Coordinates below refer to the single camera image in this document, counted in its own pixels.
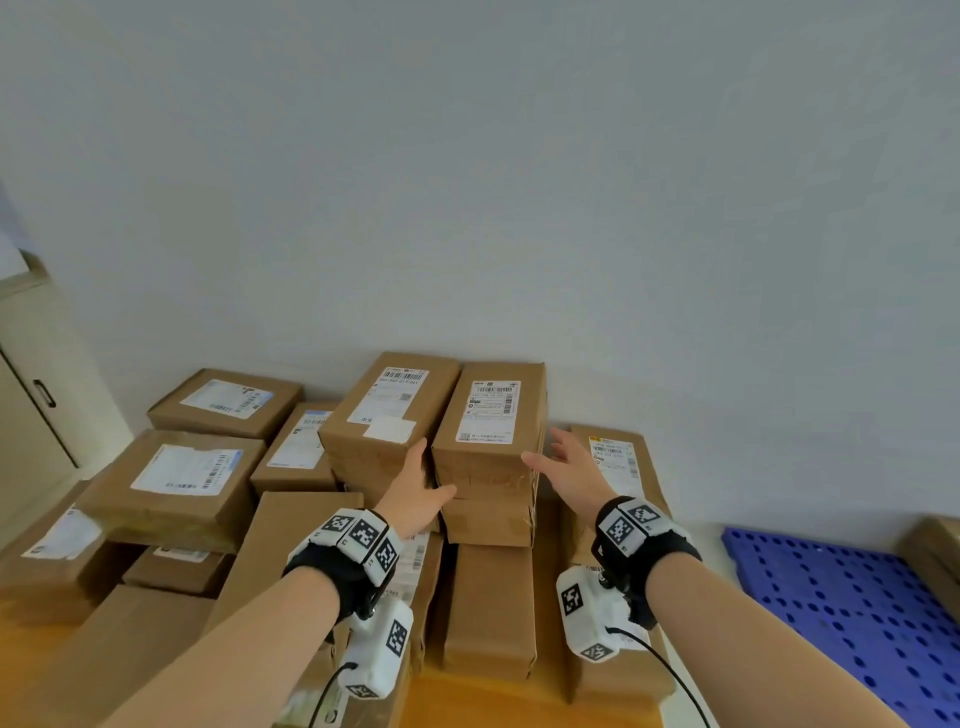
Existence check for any person's left hand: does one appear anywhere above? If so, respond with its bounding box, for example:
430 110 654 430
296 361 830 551
372 437 458 543

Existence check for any person's right hand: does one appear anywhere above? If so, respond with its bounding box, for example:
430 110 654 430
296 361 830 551
521 426 618 528

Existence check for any pile of brown cardboard parcels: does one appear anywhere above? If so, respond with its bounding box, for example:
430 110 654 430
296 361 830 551
0 352 676 728

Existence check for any blue perforated plastic pallet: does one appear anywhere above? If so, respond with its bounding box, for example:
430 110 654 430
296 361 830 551
721 526 960 728

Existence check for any person's left forearm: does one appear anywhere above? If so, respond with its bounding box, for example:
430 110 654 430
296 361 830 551
97 566 340 728

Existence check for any person's right forearm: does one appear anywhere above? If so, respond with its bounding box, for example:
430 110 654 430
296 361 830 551
644 551 913 728

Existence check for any black wristband with marker tags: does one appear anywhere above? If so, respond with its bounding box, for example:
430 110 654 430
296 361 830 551
590 495 703 631
282 508 405 624

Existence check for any orange wooden table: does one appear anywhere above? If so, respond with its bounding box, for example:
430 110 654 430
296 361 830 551
0 599 665 728

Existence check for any beige cabinet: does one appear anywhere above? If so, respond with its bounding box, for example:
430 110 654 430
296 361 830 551
0 251 136 549

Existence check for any white marker-tagged wrist camera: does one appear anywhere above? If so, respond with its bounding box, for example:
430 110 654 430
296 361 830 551
555 564 631 665
337 596 415 701

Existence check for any black camera cable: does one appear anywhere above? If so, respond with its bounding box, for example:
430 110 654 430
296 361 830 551
607 626 714 728
308 661 360 728

